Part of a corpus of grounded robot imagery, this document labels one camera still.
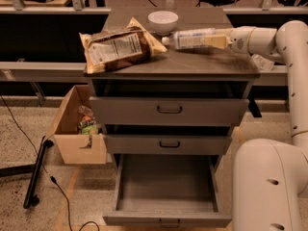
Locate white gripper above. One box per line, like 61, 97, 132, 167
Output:
202, 26, 277, 54

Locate clear plastic bottle blue label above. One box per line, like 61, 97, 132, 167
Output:
162, 28, 216, 50

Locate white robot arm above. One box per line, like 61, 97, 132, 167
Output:
227, 20, 308, 231

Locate white bowl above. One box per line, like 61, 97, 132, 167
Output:
148, 11, 179, 36

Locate grey drawer cabinet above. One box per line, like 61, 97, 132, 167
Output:
86, 9, 260, 167

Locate brown snack bag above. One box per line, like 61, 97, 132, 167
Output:
79, 17, 167, 74

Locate top grey drawer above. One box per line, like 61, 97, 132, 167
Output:
90, 96, 248, 126

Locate middle grey drawer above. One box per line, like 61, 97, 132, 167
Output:
104, 135, 232, 155

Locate snack packets in box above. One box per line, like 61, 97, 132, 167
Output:
78, 105, 100, 136

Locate bottom open grey drawer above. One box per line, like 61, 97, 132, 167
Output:
103, 154, 231, 228

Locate cardboard box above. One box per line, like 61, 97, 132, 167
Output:
46, 85, 107, 165

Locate clear plastic item on rail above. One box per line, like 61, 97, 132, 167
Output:
251, 54, 274, 71

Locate grey metal rail bench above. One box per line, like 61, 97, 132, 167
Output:
0, 62, 288, 87

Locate black floor cable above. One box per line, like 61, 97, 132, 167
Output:
0, 94, 101, 231

